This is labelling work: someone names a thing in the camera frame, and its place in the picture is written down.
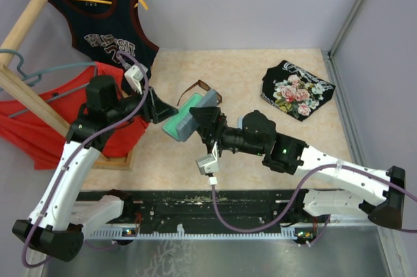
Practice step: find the grey-blue clothes hanger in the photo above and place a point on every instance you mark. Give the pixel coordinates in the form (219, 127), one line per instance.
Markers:
(36, 77)

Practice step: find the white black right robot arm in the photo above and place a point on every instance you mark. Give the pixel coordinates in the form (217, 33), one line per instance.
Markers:
(360, 191)

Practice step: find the navy basketball jersey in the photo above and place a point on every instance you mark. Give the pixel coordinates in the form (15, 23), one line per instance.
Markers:
(100, 28)

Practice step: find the grey-blue glasses case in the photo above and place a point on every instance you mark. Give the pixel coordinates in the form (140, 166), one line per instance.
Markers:
(182, 125)

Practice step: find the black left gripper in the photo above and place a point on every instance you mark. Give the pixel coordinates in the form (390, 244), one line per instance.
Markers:
(155, 109)

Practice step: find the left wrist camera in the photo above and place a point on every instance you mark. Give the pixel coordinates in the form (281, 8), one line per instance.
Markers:
(134, 76)

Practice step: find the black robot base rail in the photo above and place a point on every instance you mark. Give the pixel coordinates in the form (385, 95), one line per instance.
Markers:
(194, 215)

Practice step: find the light blue cleaning cloth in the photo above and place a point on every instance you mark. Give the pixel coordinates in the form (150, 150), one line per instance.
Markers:
(239, 122)

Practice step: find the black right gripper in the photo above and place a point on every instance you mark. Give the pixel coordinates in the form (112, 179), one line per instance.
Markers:
(212, 123)

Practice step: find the black floral folded shirt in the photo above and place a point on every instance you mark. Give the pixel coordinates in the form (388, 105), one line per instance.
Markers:
(295, 91)

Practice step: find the aluminium frame post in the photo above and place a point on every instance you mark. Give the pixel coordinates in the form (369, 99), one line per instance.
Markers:
(346, 27)

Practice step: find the brown sunglasses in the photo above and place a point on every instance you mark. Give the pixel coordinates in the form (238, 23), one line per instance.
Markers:
(206, 87)

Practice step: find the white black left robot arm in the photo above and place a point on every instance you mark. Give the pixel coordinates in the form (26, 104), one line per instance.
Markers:
(51, 228)

